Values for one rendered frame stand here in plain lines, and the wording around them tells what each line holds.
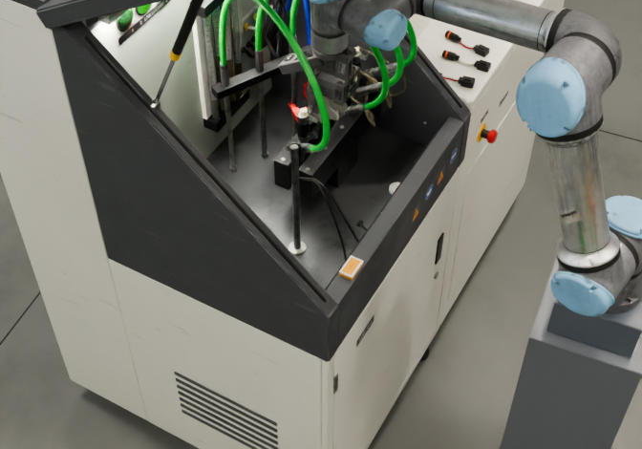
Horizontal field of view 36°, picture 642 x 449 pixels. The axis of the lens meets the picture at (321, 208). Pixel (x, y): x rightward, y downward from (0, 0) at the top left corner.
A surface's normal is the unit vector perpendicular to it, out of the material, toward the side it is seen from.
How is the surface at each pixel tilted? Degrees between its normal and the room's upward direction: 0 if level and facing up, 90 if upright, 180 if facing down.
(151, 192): 90
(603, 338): 90
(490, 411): 0
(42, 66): 90
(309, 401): 90
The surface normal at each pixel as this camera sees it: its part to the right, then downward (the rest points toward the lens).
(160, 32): 0.87, 0.37
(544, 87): -0.64, 0.48
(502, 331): 0.00, -0.68
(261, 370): -0.49, 0.64
